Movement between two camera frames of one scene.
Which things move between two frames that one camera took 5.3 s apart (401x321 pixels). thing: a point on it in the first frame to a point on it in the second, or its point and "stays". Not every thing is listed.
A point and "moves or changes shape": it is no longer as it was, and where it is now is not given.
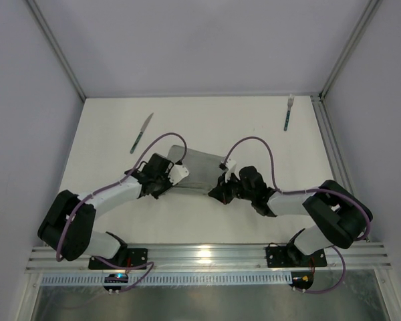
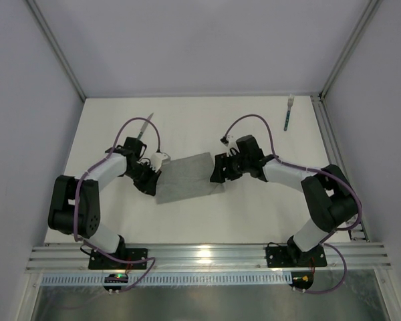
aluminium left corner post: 48,33 stays
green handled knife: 140,134 stays
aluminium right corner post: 371,12 stays
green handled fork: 289,102 stays
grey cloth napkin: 202,168 moves or changes shape
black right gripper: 222,191 to 222,168
